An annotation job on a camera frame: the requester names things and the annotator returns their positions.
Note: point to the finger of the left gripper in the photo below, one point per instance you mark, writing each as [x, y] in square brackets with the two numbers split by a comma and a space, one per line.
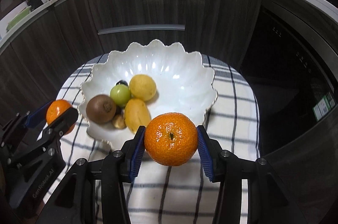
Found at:
[37, 117]
[60, 126]

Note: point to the green round fruit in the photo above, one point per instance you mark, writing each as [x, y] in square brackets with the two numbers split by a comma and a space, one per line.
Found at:
[120, 94]

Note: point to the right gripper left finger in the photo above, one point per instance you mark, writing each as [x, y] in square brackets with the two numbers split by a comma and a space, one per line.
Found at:
[120, 167]

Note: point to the brown kiwi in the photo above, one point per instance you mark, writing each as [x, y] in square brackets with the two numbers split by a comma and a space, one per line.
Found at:
[101, 109]

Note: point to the white scalloped ceramic bowl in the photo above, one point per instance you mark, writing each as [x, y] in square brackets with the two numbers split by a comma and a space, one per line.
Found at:
[183, 85]

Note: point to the large orange mandarin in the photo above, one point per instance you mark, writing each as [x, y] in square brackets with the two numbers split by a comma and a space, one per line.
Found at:
[57, 108]

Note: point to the small orange mandarin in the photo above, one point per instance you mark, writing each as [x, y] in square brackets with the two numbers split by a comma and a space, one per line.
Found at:
[171, 139]

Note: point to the yellow lemon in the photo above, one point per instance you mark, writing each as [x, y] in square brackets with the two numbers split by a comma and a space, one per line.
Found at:
[142, 87]

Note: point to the dark red cherry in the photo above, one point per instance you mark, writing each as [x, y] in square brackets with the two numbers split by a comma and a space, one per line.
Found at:
[122, 82]

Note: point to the brown longan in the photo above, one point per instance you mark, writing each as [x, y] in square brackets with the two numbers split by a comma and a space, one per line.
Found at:
[118, 122]

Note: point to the yellow mango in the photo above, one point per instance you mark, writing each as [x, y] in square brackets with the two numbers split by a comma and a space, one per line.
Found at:
[136, 114]

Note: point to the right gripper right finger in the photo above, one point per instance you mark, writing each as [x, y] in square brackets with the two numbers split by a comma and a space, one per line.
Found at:
[221, 166]

